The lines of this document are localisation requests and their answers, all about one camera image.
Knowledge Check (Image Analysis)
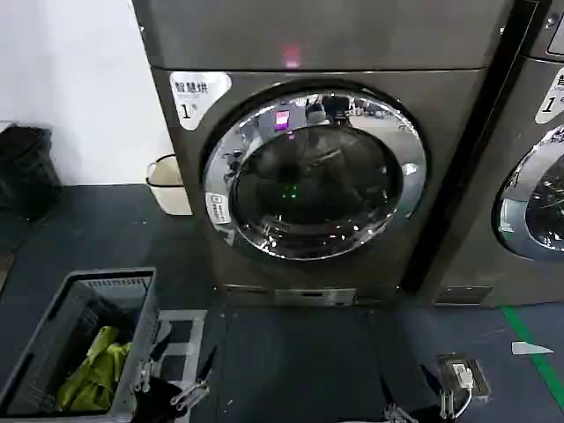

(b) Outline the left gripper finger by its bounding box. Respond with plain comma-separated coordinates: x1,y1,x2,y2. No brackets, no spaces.
170,345,219,407
135,326,173,392

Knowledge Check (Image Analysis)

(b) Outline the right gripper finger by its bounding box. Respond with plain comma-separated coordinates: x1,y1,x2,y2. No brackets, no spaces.
419,364,456,423
378,376,413,423

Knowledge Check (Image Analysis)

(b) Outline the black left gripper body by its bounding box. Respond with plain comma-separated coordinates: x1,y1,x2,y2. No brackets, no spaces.
131,377,191,423

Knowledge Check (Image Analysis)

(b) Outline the grey plastic laundry basket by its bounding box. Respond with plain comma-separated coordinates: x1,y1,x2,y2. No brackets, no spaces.
0,266,160,419

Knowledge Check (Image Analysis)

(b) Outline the yellow-green garment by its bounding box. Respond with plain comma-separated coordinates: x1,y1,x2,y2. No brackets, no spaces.
56,325,133,413

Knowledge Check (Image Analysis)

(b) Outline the white floor tape piece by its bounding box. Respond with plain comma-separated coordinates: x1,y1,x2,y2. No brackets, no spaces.
510,341,554,355

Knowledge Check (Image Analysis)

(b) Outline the green floor tape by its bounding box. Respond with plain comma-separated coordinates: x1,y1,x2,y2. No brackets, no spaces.
500,306,564,394

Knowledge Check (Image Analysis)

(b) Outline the cream plastic bin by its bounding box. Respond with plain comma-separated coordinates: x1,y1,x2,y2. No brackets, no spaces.
145,153,194,217

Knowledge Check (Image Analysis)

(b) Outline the round glass dryer door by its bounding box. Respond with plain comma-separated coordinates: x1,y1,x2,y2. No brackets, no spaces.
203,81,429,262
492,124,564,262

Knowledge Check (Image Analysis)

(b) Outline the black waste bin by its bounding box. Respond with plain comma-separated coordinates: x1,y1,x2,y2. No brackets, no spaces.
0,125,63,222

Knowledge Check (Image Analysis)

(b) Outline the white number sticker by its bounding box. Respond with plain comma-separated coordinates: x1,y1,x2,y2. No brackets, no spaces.
169,70,233,131
534,66,564,125

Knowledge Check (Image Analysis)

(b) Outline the grey front-loading dryer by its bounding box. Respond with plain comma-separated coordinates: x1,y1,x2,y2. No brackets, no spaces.
413,0,564,308
130,0,515,308

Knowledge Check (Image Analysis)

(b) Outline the white plug with cable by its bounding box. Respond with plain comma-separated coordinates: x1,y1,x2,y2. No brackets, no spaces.
451,361,476,419

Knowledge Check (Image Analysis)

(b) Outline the grey metal floor frame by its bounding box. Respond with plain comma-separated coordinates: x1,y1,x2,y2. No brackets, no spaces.
156,309,209,387

